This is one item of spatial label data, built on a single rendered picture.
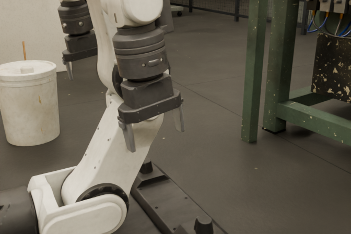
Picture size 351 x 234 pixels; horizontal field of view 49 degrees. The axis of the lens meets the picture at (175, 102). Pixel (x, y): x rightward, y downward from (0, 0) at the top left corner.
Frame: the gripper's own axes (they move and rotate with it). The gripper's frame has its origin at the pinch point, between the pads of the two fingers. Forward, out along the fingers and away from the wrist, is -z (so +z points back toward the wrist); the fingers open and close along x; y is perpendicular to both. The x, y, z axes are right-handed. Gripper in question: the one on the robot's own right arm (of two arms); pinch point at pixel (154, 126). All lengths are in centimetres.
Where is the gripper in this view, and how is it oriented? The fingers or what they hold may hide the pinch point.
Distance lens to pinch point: 72.3
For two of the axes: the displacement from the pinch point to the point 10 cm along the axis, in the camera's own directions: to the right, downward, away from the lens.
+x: 8.3, -3.1, 4.5
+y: -5.3, -2.5, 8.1
